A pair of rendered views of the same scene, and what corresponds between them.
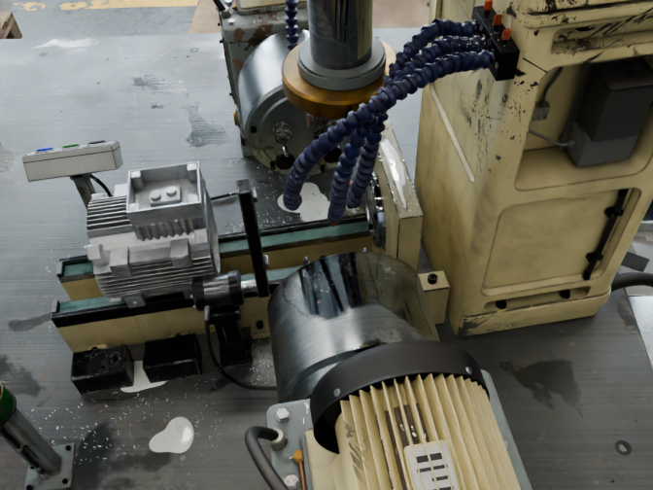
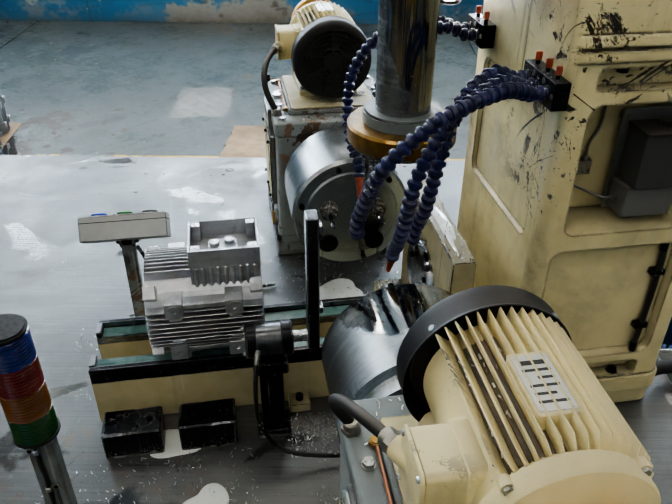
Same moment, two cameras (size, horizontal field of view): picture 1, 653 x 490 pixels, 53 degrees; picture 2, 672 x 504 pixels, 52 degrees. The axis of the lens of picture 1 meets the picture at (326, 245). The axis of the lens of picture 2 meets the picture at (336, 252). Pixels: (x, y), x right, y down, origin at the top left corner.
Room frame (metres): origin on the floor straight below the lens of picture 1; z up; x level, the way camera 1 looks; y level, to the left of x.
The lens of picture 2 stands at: (-0.23, 0.12, 1.77)
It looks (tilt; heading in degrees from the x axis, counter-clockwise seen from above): 33 degrees down; 357
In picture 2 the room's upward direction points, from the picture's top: straight up
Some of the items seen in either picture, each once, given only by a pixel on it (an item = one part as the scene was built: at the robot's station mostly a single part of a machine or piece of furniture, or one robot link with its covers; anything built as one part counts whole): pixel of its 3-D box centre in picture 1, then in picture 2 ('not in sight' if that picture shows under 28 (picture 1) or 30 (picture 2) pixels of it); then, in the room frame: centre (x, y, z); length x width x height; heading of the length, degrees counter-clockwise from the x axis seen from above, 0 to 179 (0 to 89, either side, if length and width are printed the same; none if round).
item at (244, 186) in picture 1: (254, 243); (311, 282); (0.67, 0.11, 1.12); 0.04 x 0.03 x 0.26; 97
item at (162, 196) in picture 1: (168, 200); (224, 251); (0.78, 0.26, 1.11); 0.12 x 0.11 x 0.07; 97
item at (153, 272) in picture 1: (157, 240); (206, 296); (0.78, 0.30, 1.01); 0.20 x 0.19 x 0.19; 97
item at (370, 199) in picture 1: (372, 208); (418, 277); (0.83, -0.09, 1.01); 0.15 x 0.02 x 0.15; 7
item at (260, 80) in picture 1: (296, 89); (340, 182); (1.17, 0.04, 1.04); 0.37 x 0.25 x 0.25; 7
